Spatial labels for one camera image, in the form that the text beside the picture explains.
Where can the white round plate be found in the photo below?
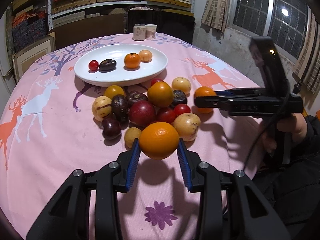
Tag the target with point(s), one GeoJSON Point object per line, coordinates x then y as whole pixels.
{"type": "Point", "coordinates": [121, 75]}

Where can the person's right hand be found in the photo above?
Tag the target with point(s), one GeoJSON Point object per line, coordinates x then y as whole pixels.
{"type": "Point", "coordinates": [296, 125]}

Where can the orange yellow tomato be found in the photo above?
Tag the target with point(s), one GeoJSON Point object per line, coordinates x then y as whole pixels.
{"type": "Point", "coordinates": [160, 94]}

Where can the large orange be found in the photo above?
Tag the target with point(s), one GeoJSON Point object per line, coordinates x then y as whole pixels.
{"type": "Point", "coordinates": [159, 140]}

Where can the beige drink can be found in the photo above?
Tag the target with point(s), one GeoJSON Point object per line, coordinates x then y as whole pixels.
{"type": "Point", "coordinates": [139, 32]}

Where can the wooden framed picture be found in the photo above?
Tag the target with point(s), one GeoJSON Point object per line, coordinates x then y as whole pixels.
{"type": "Point", "coordinates": [23, 59]}

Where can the large red plum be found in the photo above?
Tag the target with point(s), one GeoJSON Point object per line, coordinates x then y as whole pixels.
{"type": "Point", "coordinates": [142, 113]}

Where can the yellow-orange round fruit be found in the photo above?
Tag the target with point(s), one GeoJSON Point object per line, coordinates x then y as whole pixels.
{"type": "Point", "coordinates": [145, 55]}

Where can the yellow pepino melon right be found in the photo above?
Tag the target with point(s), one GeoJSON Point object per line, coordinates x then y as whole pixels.
{"type": "Point", "coordinates": [187, 126]}

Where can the small red cherry tomato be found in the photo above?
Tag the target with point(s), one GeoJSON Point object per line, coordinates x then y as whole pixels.
{"type": "Point", "coordinates": [93, 65]}

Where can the dark purple plum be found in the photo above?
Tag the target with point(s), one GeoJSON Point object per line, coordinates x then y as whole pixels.
{"type": "Point", "coordinates": [111, 128]}

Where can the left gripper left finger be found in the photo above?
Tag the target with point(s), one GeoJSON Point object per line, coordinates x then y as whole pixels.
{"type": "Point", "coordinates": [117, 176]}

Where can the dark purple passion fruit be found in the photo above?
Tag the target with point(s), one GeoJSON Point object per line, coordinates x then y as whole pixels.
{"type": "Point", "coordinates": [107, 65]}

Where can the striped yellow pepino melon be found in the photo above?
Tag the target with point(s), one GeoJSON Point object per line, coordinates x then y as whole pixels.
{"type": "Point", "coordinates": [101, 107]}

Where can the barred window right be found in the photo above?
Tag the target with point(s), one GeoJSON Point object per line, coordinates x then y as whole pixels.
{"type": "Point", "coordinates": [287, 22]}

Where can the small orange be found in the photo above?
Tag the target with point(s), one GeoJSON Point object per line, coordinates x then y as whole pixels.
{"type": "Point", "coordinates": [204, 91]}

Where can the orange mandarin with stem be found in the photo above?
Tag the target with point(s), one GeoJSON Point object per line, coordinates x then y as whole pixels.
{"type": "Point", "coordinates": [132, 61]}

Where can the pink deer tablecloth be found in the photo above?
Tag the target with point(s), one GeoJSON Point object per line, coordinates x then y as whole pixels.
{"type": "Point", "coordinates": [48, 131]}

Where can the white paper cup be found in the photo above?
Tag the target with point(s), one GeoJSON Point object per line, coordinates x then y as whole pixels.
{"type": "Point", "coordinates": [150, 33]}

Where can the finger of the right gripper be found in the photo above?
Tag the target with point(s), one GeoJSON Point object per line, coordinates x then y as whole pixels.
{"type": "Point", "coordinates": [223, 102]}
{"type": "Point", "coordinates": [241, 92]}

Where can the beige striped curtain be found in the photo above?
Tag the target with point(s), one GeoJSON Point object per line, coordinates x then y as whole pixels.
{"type": "Point", "coordinates": [219, 14]}

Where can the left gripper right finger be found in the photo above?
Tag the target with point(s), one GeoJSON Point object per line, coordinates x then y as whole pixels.
{"type": "Point", "coordinates": [201, 177]}

